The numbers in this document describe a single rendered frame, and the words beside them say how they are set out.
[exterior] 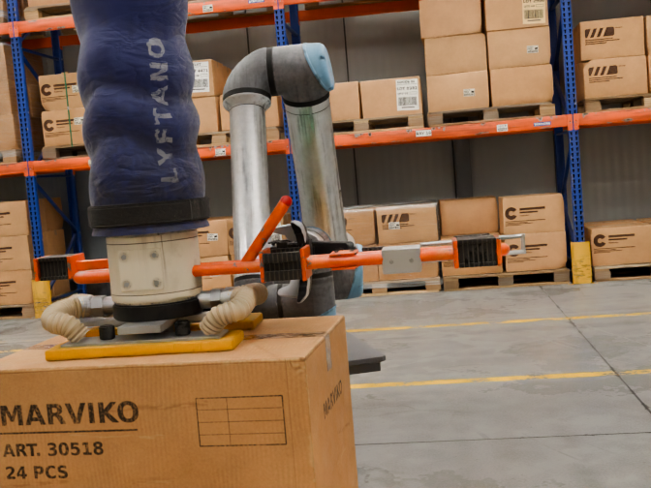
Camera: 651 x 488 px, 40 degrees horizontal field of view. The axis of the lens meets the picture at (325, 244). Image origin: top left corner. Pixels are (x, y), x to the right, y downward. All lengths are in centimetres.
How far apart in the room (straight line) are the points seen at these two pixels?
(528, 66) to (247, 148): 691
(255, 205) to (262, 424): 67
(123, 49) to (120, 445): 68
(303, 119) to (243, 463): 95
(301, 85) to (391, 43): 803
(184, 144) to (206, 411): 48
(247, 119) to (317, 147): 21
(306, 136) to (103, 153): 70
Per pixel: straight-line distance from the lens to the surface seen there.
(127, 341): 162
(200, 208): 164
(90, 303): 175
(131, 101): 161
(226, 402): 150
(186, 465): 155
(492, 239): 160
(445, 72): 879
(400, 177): 1005
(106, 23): 165
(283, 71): 212
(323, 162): 223
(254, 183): 204
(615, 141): 1023
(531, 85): 882
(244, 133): 208
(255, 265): 164
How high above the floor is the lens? 123
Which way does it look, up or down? 4 degrees down
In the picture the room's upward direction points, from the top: 5 degrees counter-clockwise
